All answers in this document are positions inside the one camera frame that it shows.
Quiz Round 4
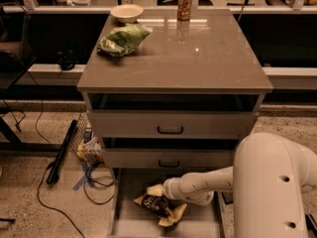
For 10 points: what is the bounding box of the orange soda can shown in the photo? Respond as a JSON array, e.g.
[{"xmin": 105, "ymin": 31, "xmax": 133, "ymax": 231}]
[{"xmin": 177, "ymin": 0, "xmax": 192, "ymax": 21}]

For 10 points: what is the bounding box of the black clamp object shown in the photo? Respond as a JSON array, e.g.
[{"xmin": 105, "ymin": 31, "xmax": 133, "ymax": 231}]
[{"xmin": 57, "ymin": 51, "xmax": 77, "ymax": 70}]

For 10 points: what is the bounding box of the bottom open grey drawer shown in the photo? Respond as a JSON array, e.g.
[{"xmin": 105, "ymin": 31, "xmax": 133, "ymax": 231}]
[{"xmin": 108, "ymin": 169, "xmax": 234, "ymax": 238}]

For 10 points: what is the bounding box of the top grey drawer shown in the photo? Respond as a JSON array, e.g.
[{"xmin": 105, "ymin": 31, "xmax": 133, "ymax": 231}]
[{"xmin": 87, "ymin": 110, "xmax": 258, "ymax": 140}]

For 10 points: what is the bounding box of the black rod on floor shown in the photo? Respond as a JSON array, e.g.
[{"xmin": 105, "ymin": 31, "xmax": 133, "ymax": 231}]
[{"xmin": 47, "ymin": 120, "xmax": 77, "ymax": 184}]

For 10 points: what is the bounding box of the middle grey drawer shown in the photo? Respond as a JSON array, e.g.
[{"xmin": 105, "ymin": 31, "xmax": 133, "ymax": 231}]
[{"xmin": 102, "ymin": 138, "xmax": 239, "ymax": 169}]

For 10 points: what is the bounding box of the grey drawer cabinet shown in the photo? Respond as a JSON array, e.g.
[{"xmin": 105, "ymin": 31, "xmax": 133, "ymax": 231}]
[{"xmin": 76, "ymin": 8, "xmax": 274, "ymax": 171}]

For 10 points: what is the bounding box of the blue tape strip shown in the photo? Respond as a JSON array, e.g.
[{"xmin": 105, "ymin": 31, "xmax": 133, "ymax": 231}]
[{"xmin": 72, "ymin": 163, "xmax": 94, "ymax": 190}]

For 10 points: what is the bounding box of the white bowl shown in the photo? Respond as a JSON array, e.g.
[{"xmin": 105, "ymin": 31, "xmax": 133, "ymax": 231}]
[{"xmin": 110, "ymin": 4, "xmax": 144, "ymax": 23}]

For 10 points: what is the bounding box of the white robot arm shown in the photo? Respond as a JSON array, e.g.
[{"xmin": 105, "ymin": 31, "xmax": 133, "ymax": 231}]
[{"xmin": 163, "ymin": 133, "xmax": 317, "ymax": 238}]

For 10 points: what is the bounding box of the green chip bag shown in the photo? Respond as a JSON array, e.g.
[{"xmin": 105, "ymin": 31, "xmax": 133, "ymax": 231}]
[{"xmin": 97, "ymin": 24, "xmax": 153, "ymax": 58}]

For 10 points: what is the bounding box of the crumpled snack wrappers pile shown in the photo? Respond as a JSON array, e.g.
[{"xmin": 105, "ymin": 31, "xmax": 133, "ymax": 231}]
[{"xmin": 76, "ymin": 127, "xmax": 103, "ymax": 164}]

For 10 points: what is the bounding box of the brown chip bag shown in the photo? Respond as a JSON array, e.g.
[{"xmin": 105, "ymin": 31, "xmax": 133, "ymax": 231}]
[{"xmin": 133, "ymin": 183, "xmax": 187, "ymax": 227}]

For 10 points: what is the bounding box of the black floor cable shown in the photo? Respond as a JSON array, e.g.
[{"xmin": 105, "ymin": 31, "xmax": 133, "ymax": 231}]
[{"xmin": 34, "ymin": 99, "xmax": 87, "ymax": 238}]

